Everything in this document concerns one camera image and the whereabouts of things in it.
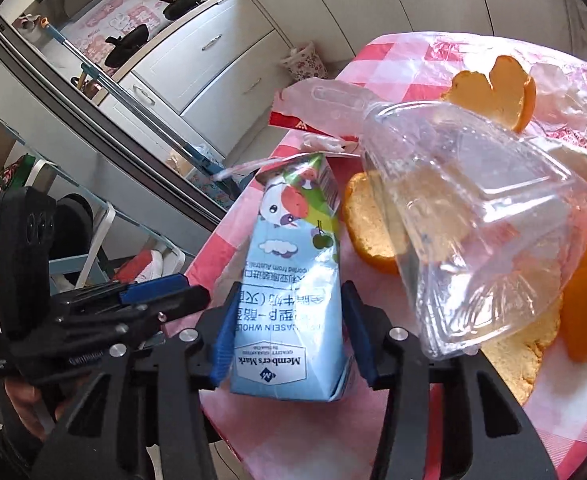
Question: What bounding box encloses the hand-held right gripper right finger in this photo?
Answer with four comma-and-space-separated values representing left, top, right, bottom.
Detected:
340, 281, 559, 480

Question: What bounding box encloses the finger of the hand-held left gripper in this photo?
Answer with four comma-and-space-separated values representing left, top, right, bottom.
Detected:
11, 286, 212, 386
48, 275, 190, 311

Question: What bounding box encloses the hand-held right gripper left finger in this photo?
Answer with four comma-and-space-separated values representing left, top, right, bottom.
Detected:
31, 282, 244, 480

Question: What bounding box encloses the blue milk carton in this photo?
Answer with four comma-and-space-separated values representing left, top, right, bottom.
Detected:
230, 152, 357, 403

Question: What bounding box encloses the person's left hand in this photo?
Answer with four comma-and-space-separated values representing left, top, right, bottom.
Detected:
4, 379, 82, 442

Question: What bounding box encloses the red white cloth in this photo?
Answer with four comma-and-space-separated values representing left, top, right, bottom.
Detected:
116, 249, 167, 286

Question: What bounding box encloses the light blue shelf rack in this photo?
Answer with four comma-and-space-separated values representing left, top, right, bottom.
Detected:
0, 110, 187, 311

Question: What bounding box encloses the green red packet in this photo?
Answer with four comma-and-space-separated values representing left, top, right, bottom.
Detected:
0, 154, 38, 192

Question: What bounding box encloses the red white checked tablecloth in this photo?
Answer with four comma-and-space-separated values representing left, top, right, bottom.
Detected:
184, 30, 587, 480

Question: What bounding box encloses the orange peel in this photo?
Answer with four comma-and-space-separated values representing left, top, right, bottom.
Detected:
341, 170, 474, 277
479, 297, 563, 407
441, 55, 537, 133

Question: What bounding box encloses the white drinking straw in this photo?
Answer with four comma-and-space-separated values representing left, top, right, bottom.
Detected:
214, 156, 297, 182

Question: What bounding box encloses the clear plastic container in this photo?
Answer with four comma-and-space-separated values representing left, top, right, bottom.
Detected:
361, 101, 587, 361

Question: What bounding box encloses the brown pot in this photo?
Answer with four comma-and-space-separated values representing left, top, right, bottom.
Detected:
70, 74, 110, 105

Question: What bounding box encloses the cream drawer cabinet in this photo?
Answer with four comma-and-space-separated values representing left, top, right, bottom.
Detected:
116, 0, 299, 123

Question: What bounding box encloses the clear plastic wrapper red edge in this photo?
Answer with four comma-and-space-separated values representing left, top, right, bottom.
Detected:
268, 77, 374, 156

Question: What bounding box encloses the black wok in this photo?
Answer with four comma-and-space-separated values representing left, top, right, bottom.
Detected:
104, 22, 150, 68

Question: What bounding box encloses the floral waste basket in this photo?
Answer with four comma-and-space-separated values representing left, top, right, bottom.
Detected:
280, 41, 332, 84

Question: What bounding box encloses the white crumpled wrapper red print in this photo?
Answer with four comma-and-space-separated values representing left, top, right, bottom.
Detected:
528, 110, 587, 181

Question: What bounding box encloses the black frying pan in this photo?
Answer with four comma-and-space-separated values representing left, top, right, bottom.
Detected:
156, 0, 203, 22

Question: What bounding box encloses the cream door cabinet run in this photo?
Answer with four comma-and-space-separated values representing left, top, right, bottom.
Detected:
244, 0, 579, 63

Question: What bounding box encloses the dark sliding door frame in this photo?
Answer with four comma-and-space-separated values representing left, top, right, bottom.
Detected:
0, 15, 237, 223

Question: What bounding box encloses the blue metal broom handle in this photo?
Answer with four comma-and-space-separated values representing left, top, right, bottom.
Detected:
42, 20, 229, 178

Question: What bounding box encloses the pink patterned wall sticker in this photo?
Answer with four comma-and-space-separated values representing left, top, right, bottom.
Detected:
56, 0, 179, 63

